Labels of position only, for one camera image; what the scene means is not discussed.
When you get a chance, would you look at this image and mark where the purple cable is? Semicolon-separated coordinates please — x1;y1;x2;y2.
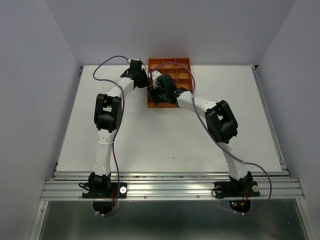
92;54;133;218
148;62;274;217

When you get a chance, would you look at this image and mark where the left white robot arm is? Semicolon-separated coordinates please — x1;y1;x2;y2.
88;58;150;197

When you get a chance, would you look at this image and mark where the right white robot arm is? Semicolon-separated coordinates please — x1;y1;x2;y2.
147;70;258;199

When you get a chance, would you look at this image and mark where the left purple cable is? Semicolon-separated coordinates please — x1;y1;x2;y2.
92;54;133;218

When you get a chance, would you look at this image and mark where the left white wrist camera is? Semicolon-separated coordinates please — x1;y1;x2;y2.
127;57;142;64

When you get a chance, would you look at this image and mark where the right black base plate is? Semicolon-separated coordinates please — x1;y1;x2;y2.
211;181;260;199

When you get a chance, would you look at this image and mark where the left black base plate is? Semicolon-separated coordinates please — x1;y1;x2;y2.
78;182;128;200

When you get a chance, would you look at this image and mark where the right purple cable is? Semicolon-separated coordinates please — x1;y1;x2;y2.
148;62;274;217

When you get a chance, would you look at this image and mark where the aluminium rail frame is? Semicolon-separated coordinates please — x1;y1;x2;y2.
31;65;315;240

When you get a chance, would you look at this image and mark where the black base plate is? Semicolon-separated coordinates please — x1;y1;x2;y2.
211;181;260;199
78;182;128;200

